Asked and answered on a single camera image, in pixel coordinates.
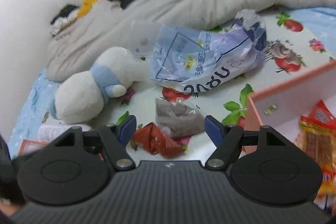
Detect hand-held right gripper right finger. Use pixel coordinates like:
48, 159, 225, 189
204, 115, 300, 171

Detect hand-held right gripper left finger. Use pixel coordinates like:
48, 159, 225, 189
47, 115, 137, 171

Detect grey snack packet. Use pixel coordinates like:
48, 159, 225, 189
155, 97, 206, 138

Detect pink cardboard box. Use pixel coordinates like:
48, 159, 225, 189
247, 60, 336, 211

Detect orange cracker packet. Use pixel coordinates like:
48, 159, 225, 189
295, 115, 336, 210

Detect red white label snack packet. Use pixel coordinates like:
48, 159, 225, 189
307, 99, 336, 130

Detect pink box lid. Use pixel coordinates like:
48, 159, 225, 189
18, 139, 49, 157

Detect floral printed mat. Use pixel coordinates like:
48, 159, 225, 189
113, 10, 336, 161

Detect white blue plush toy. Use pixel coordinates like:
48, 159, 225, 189
54, 47, 147, 123

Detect white plastic bottle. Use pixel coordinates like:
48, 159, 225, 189
38, 123, 92, 140

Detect blue white plastic bag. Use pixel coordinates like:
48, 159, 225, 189
150, 9, 267, 94

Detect white folded clothes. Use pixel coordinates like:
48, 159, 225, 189
50, 13, 79, 35

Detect grey duvet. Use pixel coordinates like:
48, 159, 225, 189
47, 0, 336, 83

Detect dark folded clothes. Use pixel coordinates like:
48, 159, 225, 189
50, 5, 79, 25

